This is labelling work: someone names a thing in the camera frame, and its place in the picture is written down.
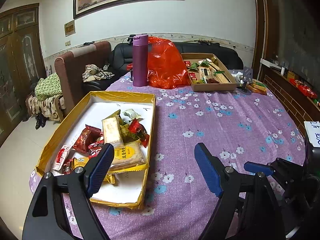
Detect yellow cracker pack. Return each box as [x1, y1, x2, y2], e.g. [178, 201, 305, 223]
[108, 140, 149, 174]

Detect red gold snack packet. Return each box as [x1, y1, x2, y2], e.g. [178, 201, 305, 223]
[72, 125, 101, 154]

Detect beige biscuit pack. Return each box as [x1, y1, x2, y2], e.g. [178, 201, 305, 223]
[102, 117, 124, 148]

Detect red dark candy packet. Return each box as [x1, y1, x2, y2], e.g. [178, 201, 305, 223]
[128, 119, 150, 148]

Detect yellow cookie packet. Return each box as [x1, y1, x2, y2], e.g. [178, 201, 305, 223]
[71, 157, 89, 170]

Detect red white snack packet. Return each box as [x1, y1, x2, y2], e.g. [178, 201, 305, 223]
[52, 145, 72, 171]

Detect pale green white packet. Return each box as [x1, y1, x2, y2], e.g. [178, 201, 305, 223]
[123, 109, 141, 120]

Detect yellow gift box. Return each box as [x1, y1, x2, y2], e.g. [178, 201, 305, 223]
[35, 91, 156, 209]

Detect purple floral tablecloth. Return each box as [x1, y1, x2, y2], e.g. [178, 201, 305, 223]
[29, 75, 305, 239]

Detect wooden side shelf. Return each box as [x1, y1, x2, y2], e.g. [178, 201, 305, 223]
[259, 64, 320, 135]

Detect orange biscuit packs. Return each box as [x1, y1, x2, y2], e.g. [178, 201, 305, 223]
[246, 79, 267, 95]

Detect brown cardboard snack tray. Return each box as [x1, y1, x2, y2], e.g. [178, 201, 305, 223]
[181, 53, 236, 92]

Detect green patterned cushion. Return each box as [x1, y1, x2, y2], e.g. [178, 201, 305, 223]
[34, 73, 62, 101]

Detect red plastic bag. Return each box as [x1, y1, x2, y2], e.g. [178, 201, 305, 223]
[148, 36, 190, 89]

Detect brown armchair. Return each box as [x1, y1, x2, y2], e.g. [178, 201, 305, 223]
[54, 41, 111, 113]

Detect black leather sofa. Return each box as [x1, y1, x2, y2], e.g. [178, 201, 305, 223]
[82, 41, 244, 93]

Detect wooden cabinet doors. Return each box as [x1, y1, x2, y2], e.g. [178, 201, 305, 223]
[1, 3, 46, 144]

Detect purple thermos bottle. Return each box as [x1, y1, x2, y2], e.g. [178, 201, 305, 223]
[132, 34, 149, 87]

